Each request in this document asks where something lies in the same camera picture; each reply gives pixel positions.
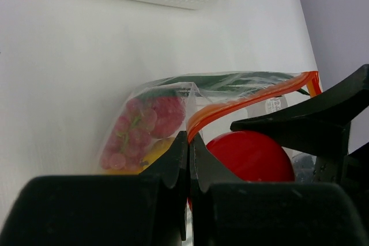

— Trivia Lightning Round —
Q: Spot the green fake scallion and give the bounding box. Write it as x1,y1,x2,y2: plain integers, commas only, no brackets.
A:
138,73,311,97

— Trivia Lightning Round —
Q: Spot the yellow fake lemon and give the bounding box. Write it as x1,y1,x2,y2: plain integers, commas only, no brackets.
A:
106,137,175,175

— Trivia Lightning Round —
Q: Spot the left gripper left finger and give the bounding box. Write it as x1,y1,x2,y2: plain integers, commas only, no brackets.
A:
1,131,189,245

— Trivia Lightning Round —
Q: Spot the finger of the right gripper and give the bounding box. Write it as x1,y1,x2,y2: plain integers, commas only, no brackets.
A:
231,65,368,183

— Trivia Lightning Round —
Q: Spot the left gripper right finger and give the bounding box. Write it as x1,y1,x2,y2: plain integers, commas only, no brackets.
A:
189,135,368,245

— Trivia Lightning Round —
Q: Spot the red fake tomato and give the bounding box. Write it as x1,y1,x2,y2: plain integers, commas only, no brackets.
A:
206,131,295,182

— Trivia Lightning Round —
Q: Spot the purple fake grape bunch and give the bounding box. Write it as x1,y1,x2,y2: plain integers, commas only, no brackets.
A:
100,98,157,172

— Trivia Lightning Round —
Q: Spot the red fake apple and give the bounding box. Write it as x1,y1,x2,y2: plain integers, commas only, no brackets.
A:
149,96,185,139

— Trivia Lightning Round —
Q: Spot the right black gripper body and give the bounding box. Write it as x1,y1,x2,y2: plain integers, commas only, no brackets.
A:
340,143,368,194

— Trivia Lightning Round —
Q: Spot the clear zip bag orange seal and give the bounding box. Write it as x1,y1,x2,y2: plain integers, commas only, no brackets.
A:
99,70,323,221

